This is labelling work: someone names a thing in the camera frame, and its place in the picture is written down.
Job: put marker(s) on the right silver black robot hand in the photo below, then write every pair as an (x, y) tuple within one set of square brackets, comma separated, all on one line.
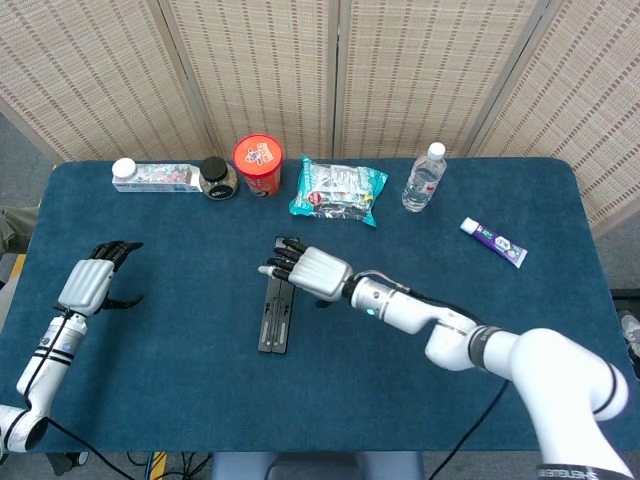
[(320, 272)]

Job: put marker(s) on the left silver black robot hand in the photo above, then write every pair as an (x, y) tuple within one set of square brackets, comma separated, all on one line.
[(87, 285)]

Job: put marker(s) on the black folding laptop stand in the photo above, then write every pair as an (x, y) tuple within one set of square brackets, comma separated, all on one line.
[(276, 325)]

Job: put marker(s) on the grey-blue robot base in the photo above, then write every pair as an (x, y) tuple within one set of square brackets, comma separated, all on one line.
[(320, 467)]

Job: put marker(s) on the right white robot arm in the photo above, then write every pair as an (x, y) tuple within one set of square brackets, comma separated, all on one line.
[(400, 307)]

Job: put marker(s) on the teal snack bag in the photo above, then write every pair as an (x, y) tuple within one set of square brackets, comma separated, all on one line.
[(330, 185)]

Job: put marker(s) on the olive green fabric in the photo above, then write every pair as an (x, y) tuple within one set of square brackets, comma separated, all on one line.
[(15, 230)]

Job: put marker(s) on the blue felt table cover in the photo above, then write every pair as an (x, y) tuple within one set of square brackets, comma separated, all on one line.
[(175, 375)]

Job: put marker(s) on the white milk carton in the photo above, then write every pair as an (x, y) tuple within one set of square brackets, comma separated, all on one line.
[(160, 182)]

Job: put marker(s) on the glass jar with black lid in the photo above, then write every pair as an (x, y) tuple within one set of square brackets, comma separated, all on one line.
[(218, 187)]

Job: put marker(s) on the red instant noodle cup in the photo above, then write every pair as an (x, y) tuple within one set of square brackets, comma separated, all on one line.
[(257, 155)]

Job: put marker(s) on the clear plastic water bottle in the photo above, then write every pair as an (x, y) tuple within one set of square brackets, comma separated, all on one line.
[(422, 185)]

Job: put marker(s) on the dark green floor object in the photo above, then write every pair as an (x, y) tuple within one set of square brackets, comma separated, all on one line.
[(65, 462)]

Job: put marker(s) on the purple toothpaste tube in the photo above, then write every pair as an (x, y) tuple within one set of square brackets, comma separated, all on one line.
[(500, 245)]

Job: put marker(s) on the bamboo folding screen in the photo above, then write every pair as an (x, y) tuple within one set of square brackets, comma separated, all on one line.
[(250, 75)]

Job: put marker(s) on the black floor bar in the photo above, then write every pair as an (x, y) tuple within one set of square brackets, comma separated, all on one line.
[(627, 294)]

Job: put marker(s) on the grey sneaker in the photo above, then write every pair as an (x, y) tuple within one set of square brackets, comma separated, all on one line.
[(632, 330)]

